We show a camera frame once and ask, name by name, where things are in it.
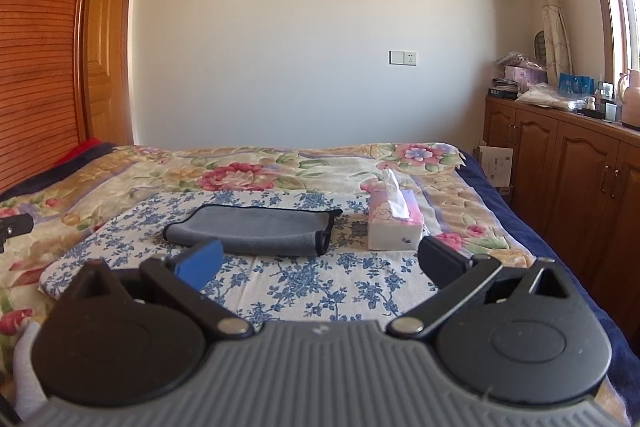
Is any cardboard box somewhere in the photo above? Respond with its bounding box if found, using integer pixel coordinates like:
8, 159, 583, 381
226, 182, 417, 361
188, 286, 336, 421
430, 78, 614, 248
472, 144, 516, 198

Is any purple and grey towel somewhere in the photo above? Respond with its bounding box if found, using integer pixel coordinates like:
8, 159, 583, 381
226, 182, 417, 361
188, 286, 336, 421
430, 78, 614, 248
162, 204, 344, 257

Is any clear plastic bag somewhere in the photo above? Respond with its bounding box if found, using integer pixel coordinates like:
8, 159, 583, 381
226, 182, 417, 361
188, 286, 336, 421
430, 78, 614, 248
529, 84, 588, 110

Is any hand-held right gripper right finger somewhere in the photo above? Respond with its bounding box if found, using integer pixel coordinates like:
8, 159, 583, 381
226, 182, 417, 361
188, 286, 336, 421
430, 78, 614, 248
386, 237, 576, 339

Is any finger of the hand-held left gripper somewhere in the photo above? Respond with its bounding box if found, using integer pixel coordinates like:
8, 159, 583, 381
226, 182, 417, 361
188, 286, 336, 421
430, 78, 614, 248
0, 214, 34, 253

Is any wooden cabinet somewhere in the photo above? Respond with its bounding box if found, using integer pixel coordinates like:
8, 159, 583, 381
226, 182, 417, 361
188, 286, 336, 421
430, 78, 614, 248
482, 94, 640, 323

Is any pink thermos jug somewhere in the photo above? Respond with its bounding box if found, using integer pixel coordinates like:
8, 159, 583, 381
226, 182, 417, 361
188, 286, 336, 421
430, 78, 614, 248
616, 69, 640, 130

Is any grey cloth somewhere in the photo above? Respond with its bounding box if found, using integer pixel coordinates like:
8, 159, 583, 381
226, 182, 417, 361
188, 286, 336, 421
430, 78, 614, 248
12, 344, 48, 415

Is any blue packet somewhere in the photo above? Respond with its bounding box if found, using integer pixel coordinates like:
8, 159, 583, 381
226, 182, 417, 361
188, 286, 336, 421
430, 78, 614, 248
557, 73, 596, 96

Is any navy bed sheet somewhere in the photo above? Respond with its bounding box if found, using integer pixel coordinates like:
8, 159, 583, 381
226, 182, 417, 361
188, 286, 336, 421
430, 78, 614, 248
457, 149, 640, 425

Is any wooden door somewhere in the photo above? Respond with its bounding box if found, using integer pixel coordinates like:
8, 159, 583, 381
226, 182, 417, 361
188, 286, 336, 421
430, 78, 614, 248
82, 0, 138, 148

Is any dark blue blanket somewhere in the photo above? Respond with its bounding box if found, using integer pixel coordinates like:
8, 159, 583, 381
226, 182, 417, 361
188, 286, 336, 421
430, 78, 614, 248
0, 142, 118, 202

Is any stack of books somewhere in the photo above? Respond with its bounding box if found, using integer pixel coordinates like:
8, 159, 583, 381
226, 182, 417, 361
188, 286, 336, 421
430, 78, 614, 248
491, 78, 523, 100

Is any pink floral box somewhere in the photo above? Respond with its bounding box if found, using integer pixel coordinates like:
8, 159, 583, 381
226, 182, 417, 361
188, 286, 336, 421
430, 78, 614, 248
504, 66, 548, 92

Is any pink tissue box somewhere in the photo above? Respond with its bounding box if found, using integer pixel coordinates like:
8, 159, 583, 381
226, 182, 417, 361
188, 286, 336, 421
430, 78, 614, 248
367, 168, 426, 252

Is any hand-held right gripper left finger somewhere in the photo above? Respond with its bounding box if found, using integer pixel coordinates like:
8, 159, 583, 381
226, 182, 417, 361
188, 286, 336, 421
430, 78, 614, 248
67, 239, 253, 340

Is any blue floral white cloth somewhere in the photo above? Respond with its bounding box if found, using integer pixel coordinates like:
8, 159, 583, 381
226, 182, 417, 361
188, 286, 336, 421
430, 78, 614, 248
39, 189, 436, 325

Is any floral bedspread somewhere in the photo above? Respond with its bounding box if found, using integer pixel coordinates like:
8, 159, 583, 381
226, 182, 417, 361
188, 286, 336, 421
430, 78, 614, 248
0, 141, 631, 427

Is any red cloth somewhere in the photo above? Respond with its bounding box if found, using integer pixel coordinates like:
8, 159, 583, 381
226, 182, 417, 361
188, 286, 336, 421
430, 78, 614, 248
52, 138, 103, 168

